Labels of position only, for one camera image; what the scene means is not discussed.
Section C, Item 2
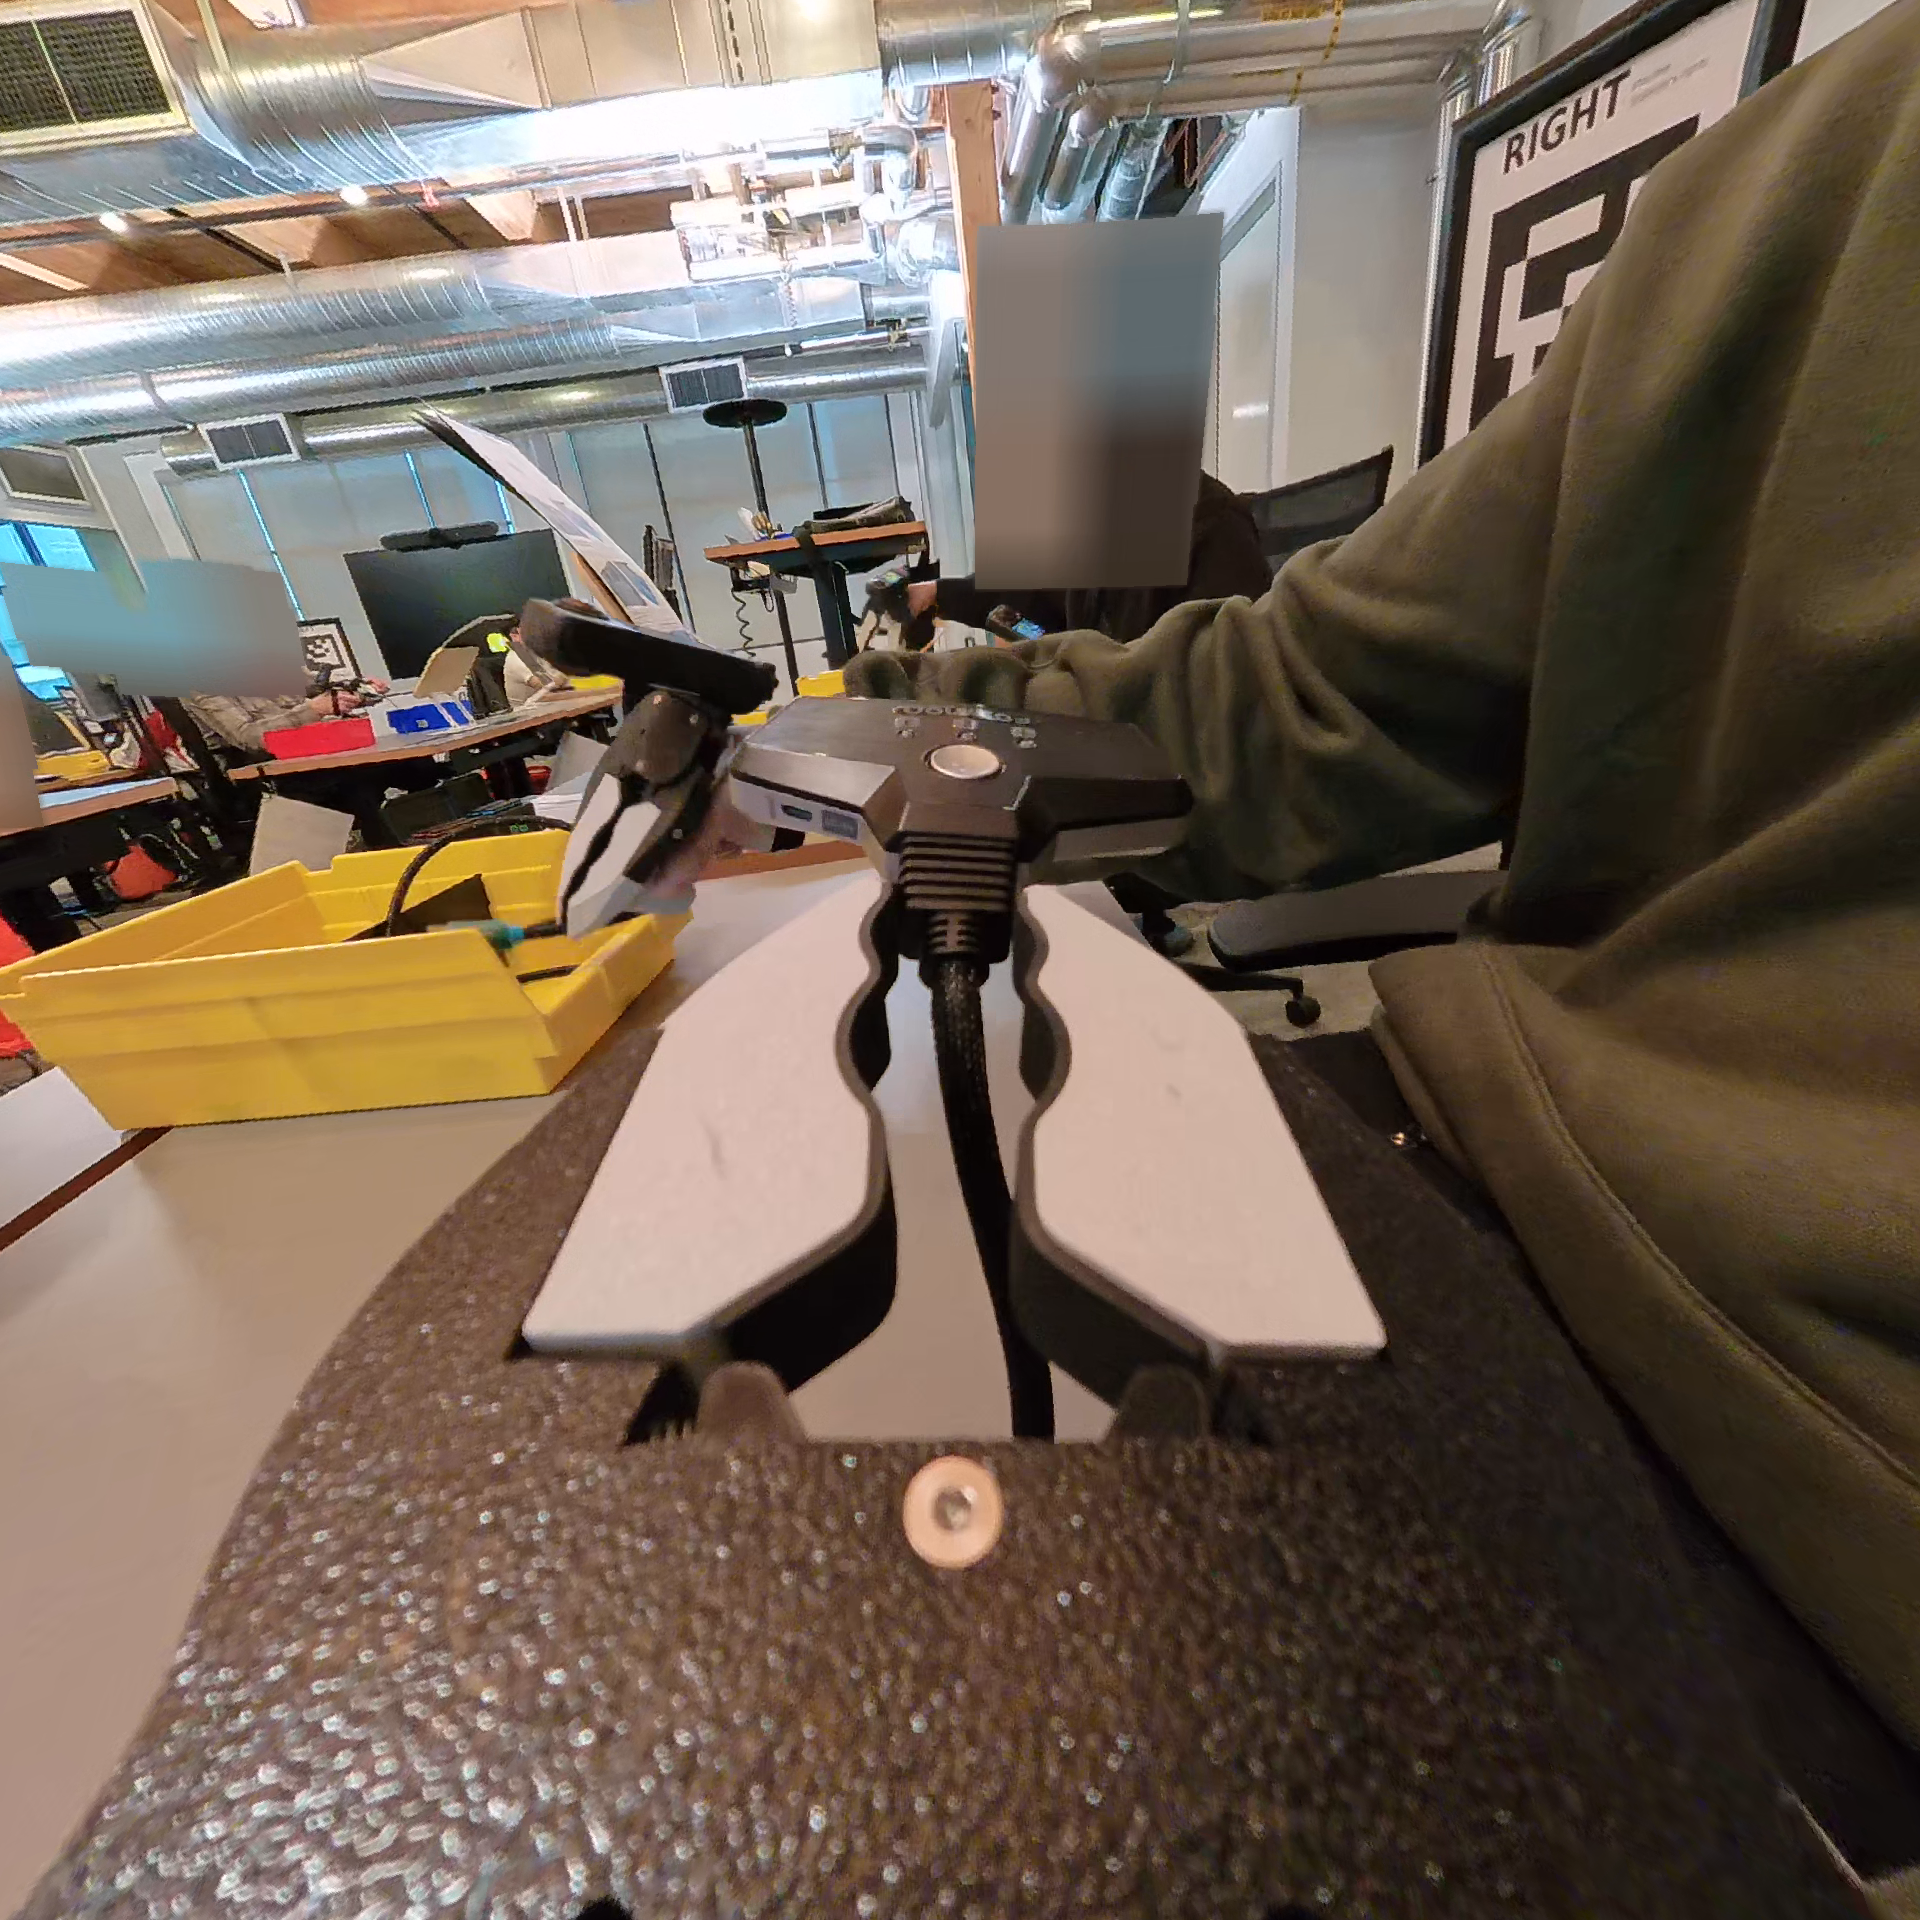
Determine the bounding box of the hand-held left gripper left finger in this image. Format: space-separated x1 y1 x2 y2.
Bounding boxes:
523 873 900 1389

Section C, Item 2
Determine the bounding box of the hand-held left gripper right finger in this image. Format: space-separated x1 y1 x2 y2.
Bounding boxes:
1009 884 1391 1399

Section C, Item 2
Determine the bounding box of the black braided hub cable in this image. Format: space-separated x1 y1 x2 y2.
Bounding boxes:
900 884 1060 1441

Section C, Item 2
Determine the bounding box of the yellow plastic bin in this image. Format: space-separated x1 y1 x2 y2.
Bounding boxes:
0 831 692 1129

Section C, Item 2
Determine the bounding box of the black usb hub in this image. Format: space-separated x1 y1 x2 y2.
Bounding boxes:
730 697 1196 902

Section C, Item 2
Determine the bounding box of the person's right forearm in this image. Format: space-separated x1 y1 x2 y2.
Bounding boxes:
840 226 1920 902

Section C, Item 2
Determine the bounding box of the wooden standing desk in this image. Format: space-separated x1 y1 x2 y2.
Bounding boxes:
707 517 928 669

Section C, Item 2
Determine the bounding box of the tilted document holder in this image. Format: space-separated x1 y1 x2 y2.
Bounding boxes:
409 403 699 631

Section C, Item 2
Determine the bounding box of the black bin divider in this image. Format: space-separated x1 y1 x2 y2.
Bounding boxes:
352 873 498 945

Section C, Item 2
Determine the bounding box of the background work table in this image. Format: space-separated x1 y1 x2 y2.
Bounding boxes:
226 682 623 782

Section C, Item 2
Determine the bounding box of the black monitor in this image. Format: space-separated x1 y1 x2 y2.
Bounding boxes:
344 528 580 683

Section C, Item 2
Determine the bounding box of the black floor lamp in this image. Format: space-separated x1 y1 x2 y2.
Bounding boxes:
707 399 792 661

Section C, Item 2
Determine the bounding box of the black office chair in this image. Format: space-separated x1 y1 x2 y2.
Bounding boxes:
1131 867 1503 1029

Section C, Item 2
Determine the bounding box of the person's green hoodie torso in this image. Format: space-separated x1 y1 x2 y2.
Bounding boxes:
1372 749 1920 1757

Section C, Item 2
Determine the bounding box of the black mesh chair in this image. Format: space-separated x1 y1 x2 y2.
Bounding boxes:
1245 448 1398 580

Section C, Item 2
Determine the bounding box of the silver air duct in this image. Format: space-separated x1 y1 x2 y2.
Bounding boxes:
0 226 931 454

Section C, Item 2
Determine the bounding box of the black and white wall poster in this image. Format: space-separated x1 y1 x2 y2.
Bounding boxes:
1418 0 1801 468

